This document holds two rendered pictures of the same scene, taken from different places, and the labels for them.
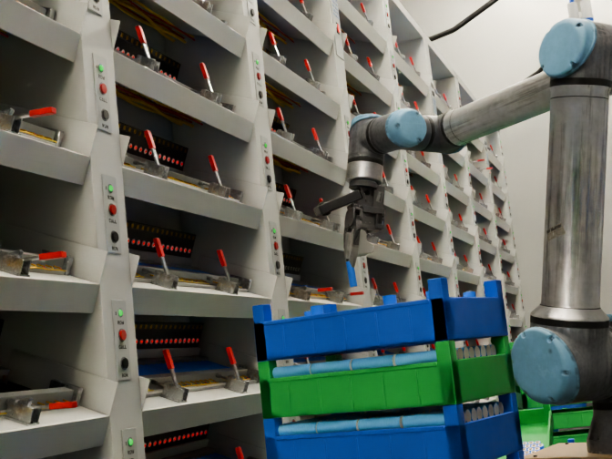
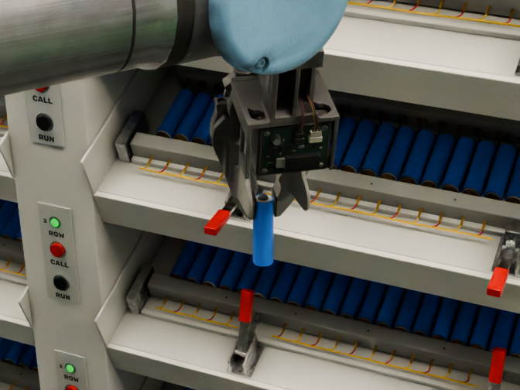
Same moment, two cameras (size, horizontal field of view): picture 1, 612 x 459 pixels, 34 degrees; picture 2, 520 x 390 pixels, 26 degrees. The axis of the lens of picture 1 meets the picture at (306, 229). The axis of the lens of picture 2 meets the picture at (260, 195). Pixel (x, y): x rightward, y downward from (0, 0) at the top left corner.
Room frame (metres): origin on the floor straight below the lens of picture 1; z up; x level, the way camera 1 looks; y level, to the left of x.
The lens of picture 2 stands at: (2.46, -0.94, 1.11)
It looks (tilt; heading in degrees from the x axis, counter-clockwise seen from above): 29 degrees down; 93
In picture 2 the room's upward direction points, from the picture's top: straight up
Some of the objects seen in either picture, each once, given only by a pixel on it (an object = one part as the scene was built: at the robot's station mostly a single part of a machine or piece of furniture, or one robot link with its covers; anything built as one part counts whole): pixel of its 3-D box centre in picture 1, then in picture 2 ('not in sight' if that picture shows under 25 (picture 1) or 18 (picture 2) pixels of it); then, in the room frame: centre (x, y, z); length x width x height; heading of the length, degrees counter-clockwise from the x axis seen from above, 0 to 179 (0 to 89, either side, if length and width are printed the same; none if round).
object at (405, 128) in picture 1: (399, 131); not in sight; (2.35, -0.25, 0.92); 0.12 x 0.12 x 0.09; 35
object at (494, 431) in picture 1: (392, 433); not in sight; (1.42, -0.09, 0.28); 0.30 x 0.20 x 0.08; 57
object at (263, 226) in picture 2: (351, 273); (263, 229); (2.41, -0.10, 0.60); 0.02 x 0.02 x 0.06
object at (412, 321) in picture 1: (380, 321); not in sight; (1.42, -0.09, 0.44); 0.30 x 0.20 x 0.08; 57
